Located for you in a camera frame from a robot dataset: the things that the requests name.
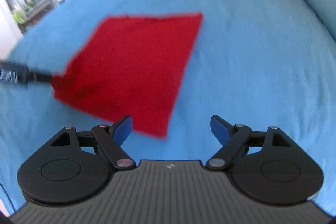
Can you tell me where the red knit sweater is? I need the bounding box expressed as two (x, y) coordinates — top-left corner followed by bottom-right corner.
(51, 12), (203, 138)

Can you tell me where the green tissue pack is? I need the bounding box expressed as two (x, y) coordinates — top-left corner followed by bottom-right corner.
(12, 10), (26, 25)

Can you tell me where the blue bed sheet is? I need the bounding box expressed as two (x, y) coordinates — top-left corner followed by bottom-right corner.
(9, 0), (335, 214)

